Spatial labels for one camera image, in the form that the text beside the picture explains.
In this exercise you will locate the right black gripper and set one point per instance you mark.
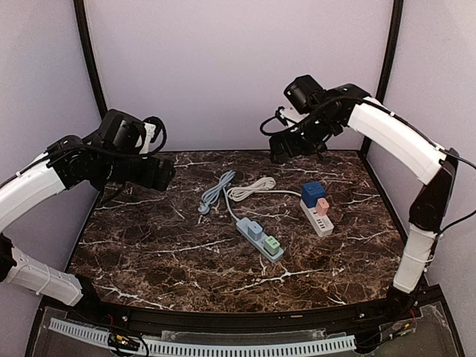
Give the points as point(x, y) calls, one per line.
point(281, 147)

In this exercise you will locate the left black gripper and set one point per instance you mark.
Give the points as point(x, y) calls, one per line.
point(163, 173)

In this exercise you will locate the dark blue cube plug adapter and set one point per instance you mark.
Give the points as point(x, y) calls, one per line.
point(311, 193)

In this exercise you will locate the pink cube charger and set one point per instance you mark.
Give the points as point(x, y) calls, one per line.
point(322, 207)

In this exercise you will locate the white power strip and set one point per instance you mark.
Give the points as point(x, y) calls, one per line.
point(321, 224)

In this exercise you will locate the light blue power strip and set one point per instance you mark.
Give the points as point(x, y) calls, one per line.
point(242, 227)

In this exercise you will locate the light blue cube charger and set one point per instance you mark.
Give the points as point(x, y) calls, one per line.
point(255, 230)

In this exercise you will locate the green cube charger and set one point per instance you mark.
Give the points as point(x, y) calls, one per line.
point(271, 245)

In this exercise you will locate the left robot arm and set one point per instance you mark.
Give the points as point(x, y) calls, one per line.
point(62, 166)

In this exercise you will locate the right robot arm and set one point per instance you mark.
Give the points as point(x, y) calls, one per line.
point(326, 112)

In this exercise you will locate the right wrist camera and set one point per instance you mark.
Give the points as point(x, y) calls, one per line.
point(299, 90)

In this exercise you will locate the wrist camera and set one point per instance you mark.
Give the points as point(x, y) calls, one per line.
point(299, 90)
point(121, 132)

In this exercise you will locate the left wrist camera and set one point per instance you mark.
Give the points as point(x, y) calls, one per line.
point(121, 132)

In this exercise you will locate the black front rail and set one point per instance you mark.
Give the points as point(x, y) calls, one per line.
point(354, 319)

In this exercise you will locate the right black frame post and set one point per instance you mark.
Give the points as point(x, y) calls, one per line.
point(390, 50)

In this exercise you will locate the black frame post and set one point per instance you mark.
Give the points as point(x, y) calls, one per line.
point(390, 50)
point(88, 54)

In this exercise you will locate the white slotted cable duct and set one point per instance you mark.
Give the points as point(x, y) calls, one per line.
point(151, 347)

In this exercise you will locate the left black frame post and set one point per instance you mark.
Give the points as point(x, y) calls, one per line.
point(88, 54)

